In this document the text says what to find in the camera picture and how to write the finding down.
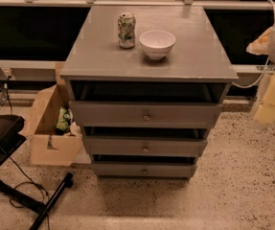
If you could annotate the grey bottom drawer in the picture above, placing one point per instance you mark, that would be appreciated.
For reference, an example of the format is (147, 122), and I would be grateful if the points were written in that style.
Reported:
(144, 170)

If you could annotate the grey drawer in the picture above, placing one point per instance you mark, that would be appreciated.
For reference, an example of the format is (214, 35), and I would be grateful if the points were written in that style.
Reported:
(144, 146)
(129, 114)
(144, 170)

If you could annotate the grey drawer cabinet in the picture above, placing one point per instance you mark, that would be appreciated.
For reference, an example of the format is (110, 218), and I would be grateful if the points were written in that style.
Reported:
(196, 71)

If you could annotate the grey middle drawer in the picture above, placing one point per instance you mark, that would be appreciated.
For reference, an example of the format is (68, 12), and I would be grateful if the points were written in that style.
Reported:
(144, 146)

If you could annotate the grey top drawer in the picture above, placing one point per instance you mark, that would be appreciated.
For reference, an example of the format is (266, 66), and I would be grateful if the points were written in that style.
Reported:
(129, 114)

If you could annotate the open cardboard box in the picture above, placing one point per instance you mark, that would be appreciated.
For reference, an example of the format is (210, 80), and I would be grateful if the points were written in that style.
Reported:
(47, 146)

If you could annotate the white ceramic bowl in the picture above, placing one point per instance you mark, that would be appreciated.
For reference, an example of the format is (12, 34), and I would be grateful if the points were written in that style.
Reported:
(156, 44)

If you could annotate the green white soda can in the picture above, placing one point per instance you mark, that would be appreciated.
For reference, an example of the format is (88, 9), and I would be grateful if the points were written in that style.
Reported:
(126, 30)

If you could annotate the green snack bag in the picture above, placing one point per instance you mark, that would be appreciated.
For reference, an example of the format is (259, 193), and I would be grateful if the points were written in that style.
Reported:
(64, 120)

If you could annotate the black stand with tray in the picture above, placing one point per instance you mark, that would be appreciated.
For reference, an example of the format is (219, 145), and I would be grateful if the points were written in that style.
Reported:
(10, 141)

